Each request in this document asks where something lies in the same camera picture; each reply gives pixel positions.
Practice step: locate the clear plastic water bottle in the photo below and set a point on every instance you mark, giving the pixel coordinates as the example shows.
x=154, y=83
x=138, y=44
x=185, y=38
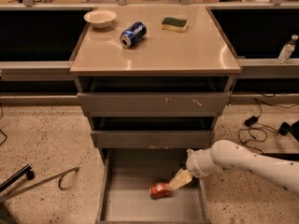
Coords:
x=287, y=50

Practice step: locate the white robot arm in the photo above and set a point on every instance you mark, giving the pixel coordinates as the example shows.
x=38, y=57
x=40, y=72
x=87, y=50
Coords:
x=226, y=155

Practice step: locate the red coke can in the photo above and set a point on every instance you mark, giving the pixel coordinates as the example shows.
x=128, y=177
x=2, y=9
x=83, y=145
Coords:
x=159, y=190

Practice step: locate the black chair base right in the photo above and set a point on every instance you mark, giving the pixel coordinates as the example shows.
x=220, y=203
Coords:
x=284, y=129

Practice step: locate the middle grey drawer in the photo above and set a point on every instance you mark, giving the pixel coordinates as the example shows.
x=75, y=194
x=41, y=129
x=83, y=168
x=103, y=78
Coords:
x=175, y=132

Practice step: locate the black chair base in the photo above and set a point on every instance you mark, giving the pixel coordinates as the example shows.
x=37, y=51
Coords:
x=4, y=214
x=284, y=129

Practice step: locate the grey drawer cabinet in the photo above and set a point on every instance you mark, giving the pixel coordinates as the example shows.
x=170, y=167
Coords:
x=201, y=50

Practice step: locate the metal rod with hook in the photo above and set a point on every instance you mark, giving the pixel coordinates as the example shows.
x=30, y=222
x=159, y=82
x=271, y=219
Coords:
x=59, y=177

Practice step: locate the white ceramic bowl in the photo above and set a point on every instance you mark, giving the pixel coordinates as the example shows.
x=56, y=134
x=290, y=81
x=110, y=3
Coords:
x=100, y=19

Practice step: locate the top grey drawer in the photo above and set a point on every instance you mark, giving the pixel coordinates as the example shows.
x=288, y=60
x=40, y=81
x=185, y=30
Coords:
x=153, y=96

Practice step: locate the green yellow sponge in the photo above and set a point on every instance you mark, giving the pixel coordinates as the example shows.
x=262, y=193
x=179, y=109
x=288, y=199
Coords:
x=174, y=24

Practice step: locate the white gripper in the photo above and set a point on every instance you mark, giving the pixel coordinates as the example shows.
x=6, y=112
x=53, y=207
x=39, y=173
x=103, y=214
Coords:
x=195, y=162

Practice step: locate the grey drawer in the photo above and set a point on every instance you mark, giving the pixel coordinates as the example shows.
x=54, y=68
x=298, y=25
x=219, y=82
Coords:
x=153, y=96
x=175, y=132

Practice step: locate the black chair base left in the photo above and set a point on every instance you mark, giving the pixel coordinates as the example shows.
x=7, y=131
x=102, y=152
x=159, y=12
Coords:
x=4, y=214

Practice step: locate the black power adapter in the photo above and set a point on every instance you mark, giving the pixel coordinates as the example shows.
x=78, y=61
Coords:
x=250, y=121

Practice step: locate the blue pepsi can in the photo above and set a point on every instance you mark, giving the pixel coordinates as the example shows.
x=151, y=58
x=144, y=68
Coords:
x=133, y=34

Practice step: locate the open bottom drawer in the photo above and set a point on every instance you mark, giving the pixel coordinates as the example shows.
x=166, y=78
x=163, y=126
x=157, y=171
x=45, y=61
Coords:
x=125, y=196

